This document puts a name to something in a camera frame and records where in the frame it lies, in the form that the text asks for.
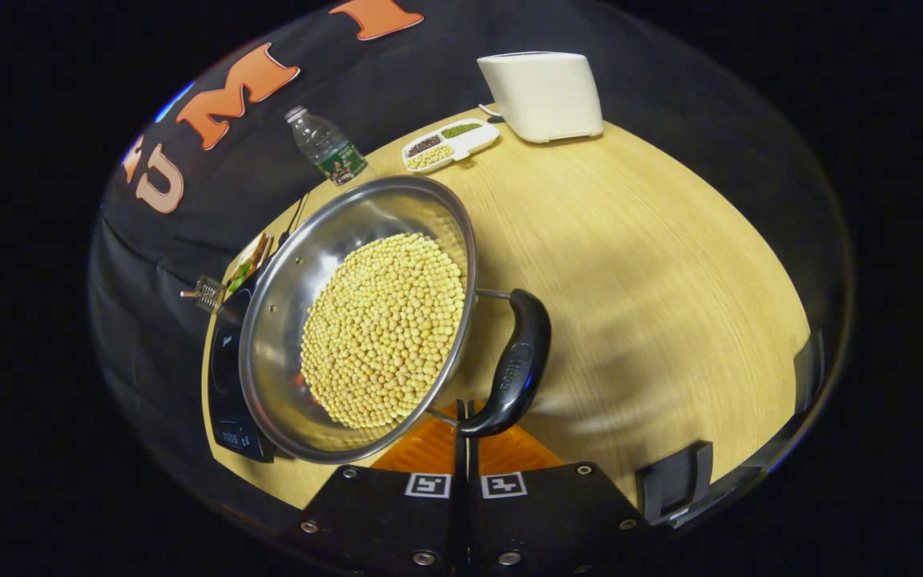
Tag wire mesh basket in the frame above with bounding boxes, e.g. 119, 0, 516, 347
180, 275, 227, 313

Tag heap of soybeans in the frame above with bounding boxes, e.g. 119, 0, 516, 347
300, 232, 467, 430

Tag small pile of yellow beans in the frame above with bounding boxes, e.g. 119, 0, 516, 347
407, 144, 456, 171

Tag white divided dish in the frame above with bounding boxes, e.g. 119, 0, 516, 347
401, 119, 501, 175

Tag steel pot with black handle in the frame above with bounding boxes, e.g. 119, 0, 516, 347
238, 175, 553, 465

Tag black table edge bracket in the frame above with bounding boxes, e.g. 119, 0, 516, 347
792, 330, 827, 416
641, 440, 715, 527

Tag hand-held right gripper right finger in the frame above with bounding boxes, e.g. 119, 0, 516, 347
468, 398, 645, 573

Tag white boxy appliance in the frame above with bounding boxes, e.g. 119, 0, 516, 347
477, 51, 604, 144

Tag black induction cooktop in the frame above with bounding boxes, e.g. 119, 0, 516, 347
205, 272, 278, 464

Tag black power cable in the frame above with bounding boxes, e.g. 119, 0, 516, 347
276, 191, 312, 251

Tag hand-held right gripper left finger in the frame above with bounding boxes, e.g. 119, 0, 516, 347
298, 398, 469, 571

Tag sandwich with lettuce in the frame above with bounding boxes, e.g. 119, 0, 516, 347
225, 234, 268, 293

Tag clear plastic water bottle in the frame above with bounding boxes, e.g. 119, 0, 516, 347
284, 106, 369, 187

